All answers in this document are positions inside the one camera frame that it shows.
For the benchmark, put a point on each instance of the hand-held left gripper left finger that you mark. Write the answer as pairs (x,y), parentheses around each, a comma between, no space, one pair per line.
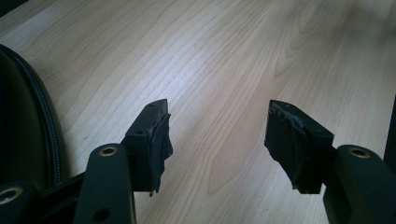
(143,149)

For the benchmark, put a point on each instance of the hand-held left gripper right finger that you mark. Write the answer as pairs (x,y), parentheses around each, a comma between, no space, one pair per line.
(295,149)

